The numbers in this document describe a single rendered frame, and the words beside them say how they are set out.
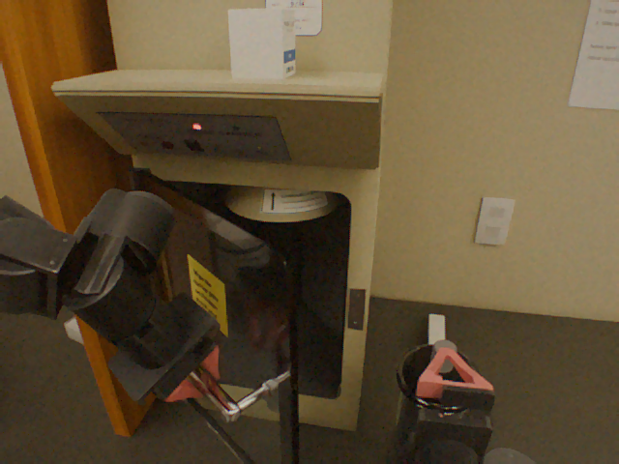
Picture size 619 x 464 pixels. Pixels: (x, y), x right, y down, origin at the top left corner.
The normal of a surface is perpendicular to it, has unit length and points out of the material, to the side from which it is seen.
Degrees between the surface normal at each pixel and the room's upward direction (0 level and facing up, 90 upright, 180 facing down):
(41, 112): 90
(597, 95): 90
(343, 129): 135
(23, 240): 34
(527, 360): 0
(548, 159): 90
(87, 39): 90
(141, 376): 25
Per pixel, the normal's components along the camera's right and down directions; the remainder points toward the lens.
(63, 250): 0.45, -0.58
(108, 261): -0.29, -0.67
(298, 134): -0.14, 0.95
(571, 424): 0.00, -0.89
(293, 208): 0.22, 0.05
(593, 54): -0.19, 0.44
